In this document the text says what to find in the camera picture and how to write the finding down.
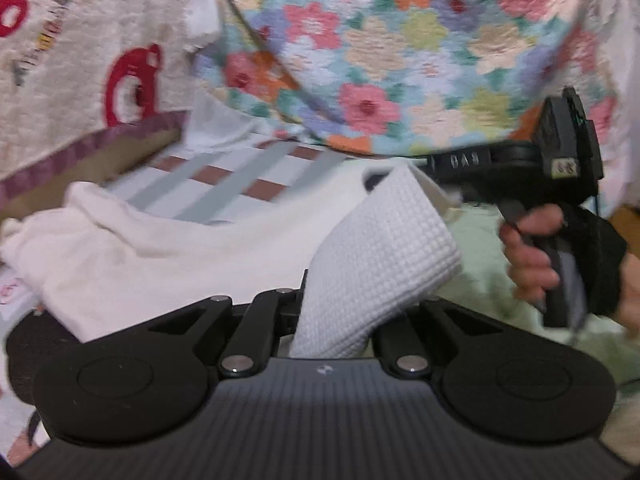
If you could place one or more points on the white cloth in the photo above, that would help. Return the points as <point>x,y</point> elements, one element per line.
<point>620,85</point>

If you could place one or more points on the white waffle-knit garment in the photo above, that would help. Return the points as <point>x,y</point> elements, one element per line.
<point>200,260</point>

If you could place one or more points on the person's right hand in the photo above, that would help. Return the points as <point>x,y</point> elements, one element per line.
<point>530,260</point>

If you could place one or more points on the person's right forearm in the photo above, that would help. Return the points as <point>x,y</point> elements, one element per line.
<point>631,295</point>

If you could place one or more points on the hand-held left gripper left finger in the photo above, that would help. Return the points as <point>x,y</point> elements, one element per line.
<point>287,312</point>

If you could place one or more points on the black wrist brace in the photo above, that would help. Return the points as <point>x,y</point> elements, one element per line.
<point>595,260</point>

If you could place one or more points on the checked mat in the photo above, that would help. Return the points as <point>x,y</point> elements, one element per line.
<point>225,175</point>

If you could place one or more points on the floral quilt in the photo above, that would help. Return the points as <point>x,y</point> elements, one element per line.
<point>400,50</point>

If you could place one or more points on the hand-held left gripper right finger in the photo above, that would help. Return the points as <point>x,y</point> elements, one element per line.
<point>395,340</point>

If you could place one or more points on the cream printed blanket, purple border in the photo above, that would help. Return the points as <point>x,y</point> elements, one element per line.
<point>65,60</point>

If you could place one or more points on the light green blanket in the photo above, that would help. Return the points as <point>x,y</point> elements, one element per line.
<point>480,300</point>

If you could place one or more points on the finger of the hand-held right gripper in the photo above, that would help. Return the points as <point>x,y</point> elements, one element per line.
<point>376,181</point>

